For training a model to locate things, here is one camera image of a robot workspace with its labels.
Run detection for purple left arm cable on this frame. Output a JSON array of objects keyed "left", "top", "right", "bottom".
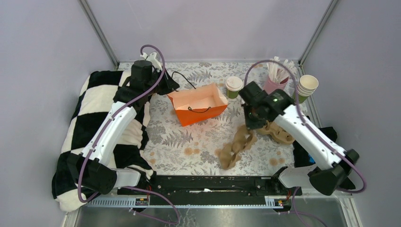
[{"left": 77, "top": 44, "right": 181, "bottom": 226}]

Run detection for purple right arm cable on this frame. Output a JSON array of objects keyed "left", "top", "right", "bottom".
[{"left": 244, "top": 59, "right": 367, "bottom": 227}]

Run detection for black white checkered blanket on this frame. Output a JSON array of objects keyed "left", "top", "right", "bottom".
[{"left": 52, "top": 70, "right": 156, "bottom": 212}]

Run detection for floral patterned table mat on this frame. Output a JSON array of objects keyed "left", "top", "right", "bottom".
[{"left": 140, "top": 62, "right": 310, "bottom": 176}]

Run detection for brown cardboard cup carrier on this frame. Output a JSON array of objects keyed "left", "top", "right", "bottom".
[
  {"left": 218, "top": 125, "right": 257, "bottom": 170},
  {"left": 256, "top": 121, "right": 295, "bottom": 145}
]

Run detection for black t-shirt with logo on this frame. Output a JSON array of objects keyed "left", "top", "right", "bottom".
[{"left": 293, "top": 129, "right": 356, "bottom": 195}]

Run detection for orange paper gift bag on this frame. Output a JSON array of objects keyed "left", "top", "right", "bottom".
[{"left": 167, "top": 83, "right": 228, "bottom": 127}]

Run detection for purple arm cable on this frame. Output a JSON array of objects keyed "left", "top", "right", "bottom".
[
  {"left": 244, "top": 59, "right": 367, "bottom": 227},
  {"left": 77, "top": 44, "right": 181, "bottom": 226}
]

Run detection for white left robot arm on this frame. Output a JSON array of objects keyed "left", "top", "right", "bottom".
[{"left": 67, "top": 60, "right": 179, "bottom": 202}]

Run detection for clear white plastic cup lid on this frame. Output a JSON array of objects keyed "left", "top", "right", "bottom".
[{"left": 226, "top": 76, "right": 244, "bottom": 92}]

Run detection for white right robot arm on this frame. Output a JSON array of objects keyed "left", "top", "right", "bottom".
[{"left": 239, "top": 81, "right": 359, "bottom": 196}]

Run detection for bundle of white wrapped straws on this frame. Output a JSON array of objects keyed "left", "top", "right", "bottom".
[{"left": 267, "top": 56, "right": 297, "bottom": 84}]

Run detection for stack of green paper cups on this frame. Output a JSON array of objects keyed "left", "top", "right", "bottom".
[{"left": 293, "top": 75, "right": 319, "bottom": 104}]

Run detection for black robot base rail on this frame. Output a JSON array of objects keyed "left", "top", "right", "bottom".
[{"left": 117, "top": 175, "right": 303, "bottom": 207}]

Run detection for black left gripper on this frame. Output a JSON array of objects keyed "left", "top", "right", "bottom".
[{"left": 144, "top": 66, "right": 180, "bottom": 95}]

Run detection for green paper coffee cup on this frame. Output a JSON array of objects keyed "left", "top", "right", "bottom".
[{"left": 227, "top": 89, "right": 239, "bottom": 99}]

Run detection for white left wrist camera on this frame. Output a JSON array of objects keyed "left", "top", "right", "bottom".
[{"left": 140, "top": 52, "right": 163, "bottom": 72}]

